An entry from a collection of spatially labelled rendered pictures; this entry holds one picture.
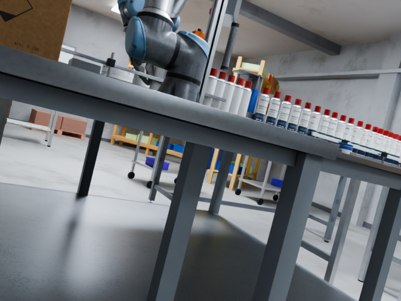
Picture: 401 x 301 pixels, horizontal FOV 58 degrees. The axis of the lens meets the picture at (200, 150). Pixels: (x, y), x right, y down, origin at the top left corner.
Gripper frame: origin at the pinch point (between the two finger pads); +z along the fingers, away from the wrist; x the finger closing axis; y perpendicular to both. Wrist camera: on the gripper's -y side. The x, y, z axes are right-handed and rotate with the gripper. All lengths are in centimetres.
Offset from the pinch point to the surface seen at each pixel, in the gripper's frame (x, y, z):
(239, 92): -43.0, -2.5, 15.2
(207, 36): -24.9, -15.2, -13.0
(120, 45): -214, 781, -50
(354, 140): -118, -1, 64
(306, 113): -83, -2, 37
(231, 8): -37.7, -17.1, -21.9
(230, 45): -37.6, -11.1, -7.6
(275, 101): -64, -2, 26
